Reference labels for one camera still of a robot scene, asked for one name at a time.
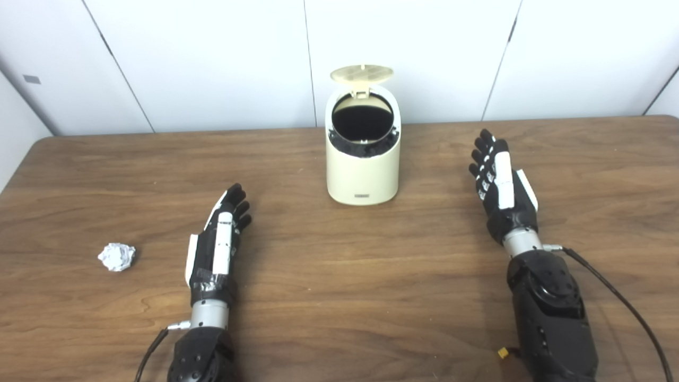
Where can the cream round bin lid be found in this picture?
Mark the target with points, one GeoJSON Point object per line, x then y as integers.
{"type": "Point", "coordinates": [362, 73]}

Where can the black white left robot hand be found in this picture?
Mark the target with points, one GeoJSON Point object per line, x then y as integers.
{"type": "Point", "coordinates": [204, 262]}

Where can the white paper ball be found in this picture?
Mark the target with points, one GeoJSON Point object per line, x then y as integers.
{"type": "Point", "coordinates": [116, 257]}

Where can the cream-colored bin body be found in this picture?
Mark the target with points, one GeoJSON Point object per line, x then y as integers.
{"type": "Point", "coordinates": [363, 178]}

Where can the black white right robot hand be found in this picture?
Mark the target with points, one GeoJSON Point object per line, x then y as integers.
{"type": "Point", "coordinates": [517, 209]}

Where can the black bin liner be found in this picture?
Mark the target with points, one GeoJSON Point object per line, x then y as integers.
{"type": "Point", "coordinates": [363, 122]}

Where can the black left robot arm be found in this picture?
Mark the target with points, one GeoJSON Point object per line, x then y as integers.
{"type": "Point", "coordinates": [201, 355]}

